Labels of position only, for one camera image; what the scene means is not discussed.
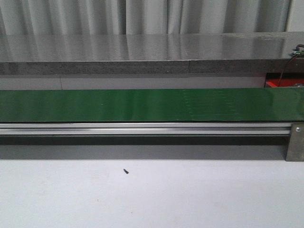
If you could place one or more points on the grey stone counter slab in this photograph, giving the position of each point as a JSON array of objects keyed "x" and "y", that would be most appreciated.
[{"x": 265, "y": 52}]

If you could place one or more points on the aluminium conveyor side rail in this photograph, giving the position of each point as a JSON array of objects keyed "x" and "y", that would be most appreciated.
[{"x": 144, "y": 128}]

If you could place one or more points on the green conveyor belt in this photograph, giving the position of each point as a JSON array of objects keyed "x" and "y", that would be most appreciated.
[{"x": 278, "y": 104}]

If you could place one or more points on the grey pleated curtain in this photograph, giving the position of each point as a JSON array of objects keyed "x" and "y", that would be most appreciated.
[{"x": 97, "y": 17}]

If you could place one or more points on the metal conveyor support bracket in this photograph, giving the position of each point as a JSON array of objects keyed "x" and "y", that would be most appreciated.
[{"x": 295, "y": 150}]

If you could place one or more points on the small green circuit board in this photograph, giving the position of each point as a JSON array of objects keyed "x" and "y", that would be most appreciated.
[{"x": 298, "y": 51}]

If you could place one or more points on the red bin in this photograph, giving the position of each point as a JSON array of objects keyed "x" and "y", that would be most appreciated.
[{"x": 287, "y": 80}]

